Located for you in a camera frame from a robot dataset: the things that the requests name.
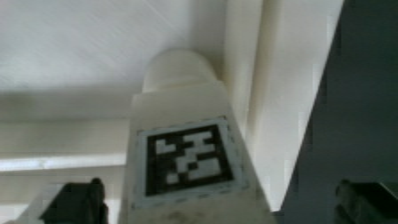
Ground white square tabletop part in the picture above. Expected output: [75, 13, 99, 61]
[0, 0, 347, 224]

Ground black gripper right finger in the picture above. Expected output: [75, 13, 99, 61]
[335, 179, 398, 224]

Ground white leg with tag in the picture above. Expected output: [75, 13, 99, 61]
[118, 49, 278, 224]

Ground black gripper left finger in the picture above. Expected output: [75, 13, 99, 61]
[40, 178, 109, 224]

